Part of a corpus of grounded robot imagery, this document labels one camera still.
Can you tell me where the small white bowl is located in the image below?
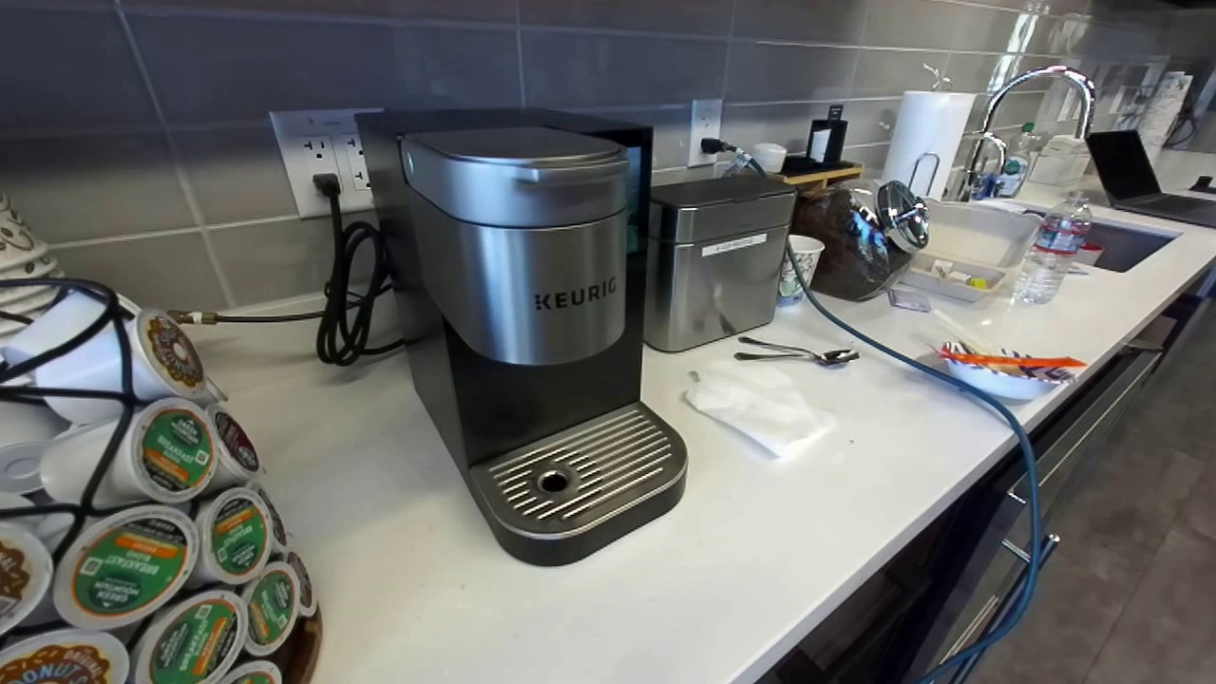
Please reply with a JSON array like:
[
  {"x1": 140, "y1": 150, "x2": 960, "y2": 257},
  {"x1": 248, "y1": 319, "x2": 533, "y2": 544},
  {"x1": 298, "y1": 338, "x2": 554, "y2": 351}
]
[{"x1": 743, "y1": 136, "x2": 795, "y2": 180}]

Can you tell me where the metal spoon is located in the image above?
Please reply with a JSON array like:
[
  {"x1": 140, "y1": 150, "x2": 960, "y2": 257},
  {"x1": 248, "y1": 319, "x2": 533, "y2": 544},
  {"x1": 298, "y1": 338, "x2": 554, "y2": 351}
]
[{"x1": 730, "y1": 340, "x2": 861, "y2": 371}]

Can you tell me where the white paper napkin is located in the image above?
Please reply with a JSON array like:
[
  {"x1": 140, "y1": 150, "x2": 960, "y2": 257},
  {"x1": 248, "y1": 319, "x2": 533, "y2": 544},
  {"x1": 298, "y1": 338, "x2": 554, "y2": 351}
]
[{"x1": 675, "y1": 366, "x2": 835, "y2": 463}]

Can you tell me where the clear plastic water bottle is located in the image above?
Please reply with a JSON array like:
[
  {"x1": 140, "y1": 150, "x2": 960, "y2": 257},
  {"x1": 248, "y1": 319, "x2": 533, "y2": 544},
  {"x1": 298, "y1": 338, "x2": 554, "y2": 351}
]
[{"x1": 1009, "y1": 202, "x2": 1099, "y2": 309}]

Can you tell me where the black laptop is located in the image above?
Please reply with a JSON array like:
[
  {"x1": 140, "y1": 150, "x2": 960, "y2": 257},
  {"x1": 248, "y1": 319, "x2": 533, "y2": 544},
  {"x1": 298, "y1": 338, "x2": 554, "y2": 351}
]
[{"x1": 1081, "y1": 124, "x2": 1216, "y2": 230}]

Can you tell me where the chrome paper towel holder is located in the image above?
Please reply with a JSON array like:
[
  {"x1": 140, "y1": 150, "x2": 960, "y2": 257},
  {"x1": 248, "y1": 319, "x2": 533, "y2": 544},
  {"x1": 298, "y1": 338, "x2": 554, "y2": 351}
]
[{"x1": 903, "y1": 148, "x2": 948, "y2": 202}]

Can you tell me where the black box on rack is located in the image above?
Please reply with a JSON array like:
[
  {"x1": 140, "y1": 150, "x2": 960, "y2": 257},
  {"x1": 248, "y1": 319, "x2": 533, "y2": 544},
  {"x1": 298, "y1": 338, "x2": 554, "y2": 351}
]
[{"x1": 801, "y1": 112, "x2": 851, "y2": 171}]

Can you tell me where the dark lid coffee pod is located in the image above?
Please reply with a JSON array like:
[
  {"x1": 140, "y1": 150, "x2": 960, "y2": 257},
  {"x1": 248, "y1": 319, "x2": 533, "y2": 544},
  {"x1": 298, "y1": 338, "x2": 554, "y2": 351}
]
[{"x1": 206, "y1": 404, "x2": 264, "y2": 485}]

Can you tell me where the small white paper cup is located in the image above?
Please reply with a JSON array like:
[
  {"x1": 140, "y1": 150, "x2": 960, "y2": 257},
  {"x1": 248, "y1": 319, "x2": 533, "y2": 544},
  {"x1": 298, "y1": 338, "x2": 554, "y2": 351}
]
[{"x1": 770, "y1": 226, "x2": 829, "y2": 311}]

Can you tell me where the thin metal utensil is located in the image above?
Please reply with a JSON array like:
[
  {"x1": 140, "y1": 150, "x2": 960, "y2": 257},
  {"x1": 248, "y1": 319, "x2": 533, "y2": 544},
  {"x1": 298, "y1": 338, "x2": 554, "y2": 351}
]
[{"x1": 735, "y1": 332, "x2": 829, "y2": 356}]

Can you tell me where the white ruffled paper stack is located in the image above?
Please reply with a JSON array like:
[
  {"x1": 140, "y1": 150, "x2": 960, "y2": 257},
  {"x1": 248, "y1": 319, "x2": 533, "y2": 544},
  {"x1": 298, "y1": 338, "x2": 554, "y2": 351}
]
[{"x1": 0, "y1": 196, "x2": 59, "y2": 335}]

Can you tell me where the green lid coffee pod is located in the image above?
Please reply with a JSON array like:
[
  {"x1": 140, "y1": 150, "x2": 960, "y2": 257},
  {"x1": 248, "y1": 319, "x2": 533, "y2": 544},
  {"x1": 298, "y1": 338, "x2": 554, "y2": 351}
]
[
  {"x1": 117, "y1": 396, "x2": 224, "y2": 509},
  {"x1": 130, "y1": 586, "x2": 248, "y2": 684},
  {"x1": 191, "y1": 484, "x2": 281, "y2": 587},
  {"x1": 236, "y1": 558, "x2": 308, "y2": 661},
  {"x1": 50, "y1": 501, "x2": 200, "y2": 636}
]

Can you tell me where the white paper towel roll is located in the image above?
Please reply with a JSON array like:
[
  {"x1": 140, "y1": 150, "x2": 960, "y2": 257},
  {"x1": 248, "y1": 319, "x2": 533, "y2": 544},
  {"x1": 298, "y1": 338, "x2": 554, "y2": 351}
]
[{"x1": 877, "y1": 85, "x2": 982, "y2": 206}]

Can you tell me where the white single wall outlet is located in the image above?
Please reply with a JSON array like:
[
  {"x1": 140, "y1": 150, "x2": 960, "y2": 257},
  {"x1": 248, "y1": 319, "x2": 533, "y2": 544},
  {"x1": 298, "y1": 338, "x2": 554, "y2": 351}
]
[{"x1": 686, "y1": 96, "x2": 730, "y2": 171}]

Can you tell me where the black wire pod carousel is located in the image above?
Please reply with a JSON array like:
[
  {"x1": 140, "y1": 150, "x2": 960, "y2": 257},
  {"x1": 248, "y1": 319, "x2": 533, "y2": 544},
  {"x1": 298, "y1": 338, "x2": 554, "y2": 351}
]
[{"x1": 0, "y1": 272, "x2": 326, "y2": 684}]

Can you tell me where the white double wall outlet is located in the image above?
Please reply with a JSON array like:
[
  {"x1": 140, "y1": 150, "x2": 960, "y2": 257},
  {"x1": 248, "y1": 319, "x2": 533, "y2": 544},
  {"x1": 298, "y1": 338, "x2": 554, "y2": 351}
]
[{"x1": 264, "y1": 101, "x2": 383, "y2": 216}]

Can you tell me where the chrome sink faucet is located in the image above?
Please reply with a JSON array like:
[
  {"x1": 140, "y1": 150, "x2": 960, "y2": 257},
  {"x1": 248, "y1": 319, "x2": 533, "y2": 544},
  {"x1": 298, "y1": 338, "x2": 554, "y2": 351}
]
[{"x1": 966, "y1": 59, "x2": 1106, "y2": 202}]

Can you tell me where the brown lid coffee pod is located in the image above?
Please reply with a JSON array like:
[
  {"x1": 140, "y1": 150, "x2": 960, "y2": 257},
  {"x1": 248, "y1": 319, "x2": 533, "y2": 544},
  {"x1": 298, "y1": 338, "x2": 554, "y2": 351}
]
[
  {"x1": 0, "y1": 625, "x2": 131, "y2": 684},
  {"x1": 121, "y1": 302, "x2": 211, "y2": 404},
  {"x1": 0, "y1": 518, "x2": 56, "y2": 638}
]

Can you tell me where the black silver Keurig coffee machine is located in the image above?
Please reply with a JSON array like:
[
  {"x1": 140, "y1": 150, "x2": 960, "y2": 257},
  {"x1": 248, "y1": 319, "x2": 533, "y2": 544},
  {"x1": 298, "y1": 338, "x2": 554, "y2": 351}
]
[{"x1": 352, "y1": 107, "x2": 690, "y2": 571}]

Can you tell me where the black coiled power cord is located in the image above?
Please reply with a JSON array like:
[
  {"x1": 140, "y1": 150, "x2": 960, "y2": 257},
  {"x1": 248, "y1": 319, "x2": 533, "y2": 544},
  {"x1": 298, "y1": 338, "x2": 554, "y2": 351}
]
[{"x1": 167, "y1": 171, "x2": 402, "y2": 371}]

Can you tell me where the orange packets bundle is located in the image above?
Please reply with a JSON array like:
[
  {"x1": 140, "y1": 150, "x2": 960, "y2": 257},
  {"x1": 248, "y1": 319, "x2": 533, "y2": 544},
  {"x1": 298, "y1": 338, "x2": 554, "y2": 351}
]
[{"x1": 934, "y1": 340, "x2": 1090, "y2": 383}]

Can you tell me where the long blue cable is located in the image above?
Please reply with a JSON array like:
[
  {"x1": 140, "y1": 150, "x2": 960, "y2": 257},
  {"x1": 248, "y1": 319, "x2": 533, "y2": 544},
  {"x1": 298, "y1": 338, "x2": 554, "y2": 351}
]
[{"x1": 700, "y1": 133, "x2": 1063, "y2": 684}]

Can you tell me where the patterned rim paper plate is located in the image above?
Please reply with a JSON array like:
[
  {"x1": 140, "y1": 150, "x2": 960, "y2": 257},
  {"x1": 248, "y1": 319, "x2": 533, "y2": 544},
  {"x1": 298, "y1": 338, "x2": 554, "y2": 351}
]
[{"x1": 930, "y1": 338, "x2": 1090, "y2": 408}]

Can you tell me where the steel sink basin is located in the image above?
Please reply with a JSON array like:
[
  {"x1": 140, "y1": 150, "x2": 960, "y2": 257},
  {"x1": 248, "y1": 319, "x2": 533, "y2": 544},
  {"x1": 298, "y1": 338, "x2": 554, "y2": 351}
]
[{"x1": 1081, "y1": 220, "x2": 1185, "y2": 277}]

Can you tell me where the wooden countertop rack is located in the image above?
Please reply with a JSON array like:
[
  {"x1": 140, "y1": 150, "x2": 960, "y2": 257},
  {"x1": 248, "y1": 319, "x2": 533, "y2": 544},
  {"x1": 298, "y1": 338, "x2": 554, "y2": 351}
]
[{"x1": 780, "y1": 158, "x2": 871, "y2": 210}]

